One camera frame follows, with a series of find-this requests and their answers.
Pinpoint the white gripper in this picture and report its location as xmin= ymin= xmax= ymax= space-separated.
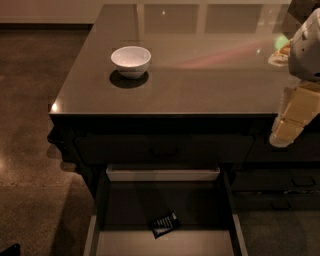
xmin=269 ymin=81 xmax=320 ymax=148

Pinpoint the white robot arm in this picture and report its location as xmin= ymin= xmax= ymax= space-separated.
xmin=268 ymin=8 xmax=320 ymax=148

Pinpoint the black object floor corner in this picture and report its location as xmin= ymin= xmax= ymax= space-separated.
xmin=0 ymin=244 xmax=20 ymax=256

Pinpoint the right side drawer front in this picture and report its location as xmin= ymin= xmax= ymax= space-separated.
xmin=231 ymin=169 xmax=320 ymax=192

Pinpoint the white ceramic bowl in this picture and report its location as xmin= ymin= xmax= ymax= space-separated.
xmin=110 ymin=46 xmax=151 ymax=79

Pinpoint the dark blue rxbar wrapper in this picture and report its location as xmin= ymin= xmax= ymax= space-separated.
xmin=150 ymin=212 xmax=181 ymax=239

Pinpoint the dark top drawer front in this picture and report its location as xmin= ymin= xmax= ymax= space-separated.
xmin=74 ymin=134 xmax=253 ymax=166

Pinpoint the open middle drawer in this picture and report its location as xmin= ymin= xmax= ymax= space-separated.
xmin=83 ymin=170 xmax=249 ymax=256

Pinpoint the black drawer handle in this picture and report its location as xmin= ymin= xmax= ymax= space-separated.
xmin=150 ymin=148 xmax=179 ymax=158

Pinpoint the dark cabinet counter unit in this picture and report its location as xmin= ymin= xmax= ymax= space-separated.
xmin=46 ymin=3 xmax=320 ymax=256

